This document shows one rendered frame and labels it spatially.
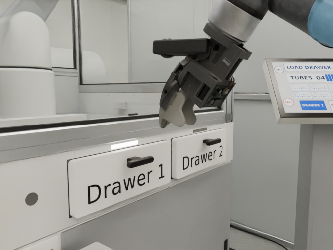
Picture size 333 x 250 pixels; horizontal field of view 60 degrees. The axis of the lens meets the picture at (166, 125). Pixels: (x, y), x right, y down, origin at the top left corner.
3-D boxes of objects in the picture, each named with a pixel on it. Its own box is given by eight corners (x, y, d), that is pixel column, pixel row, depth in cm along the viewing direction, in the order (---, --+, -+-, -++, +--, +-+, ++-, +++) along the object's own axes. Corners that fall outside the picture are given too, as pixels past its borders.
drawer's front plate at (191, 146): (226, 159, 100) (226, 128, 99) (176, 179, 78) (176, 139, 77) (221, 159, 102) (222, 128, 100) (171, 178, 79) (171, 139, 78)
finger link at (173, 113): (167, 145, 53) (192, 105, 49) (147, 124, 55) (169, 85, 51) (177, 143, 55) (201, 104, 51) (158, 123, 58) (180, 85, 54)
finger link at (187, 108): (177, 143, 55) (201, 104, 51) (158, 123, 58) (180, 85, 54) (186, 141, 58) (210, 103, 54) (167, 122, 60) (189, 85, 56)
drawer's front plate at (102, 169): (171, 182, 76) (171, 140, 75) (75, 219, 53) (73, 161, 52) (165, 180, 77) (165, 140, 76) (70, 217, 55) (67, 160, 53)
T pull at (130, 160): (154, 161, 64) (154, 156, 64) (130, 168, 59) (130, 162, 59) (142, 159, 67) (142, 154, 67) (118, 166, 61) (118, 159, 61)
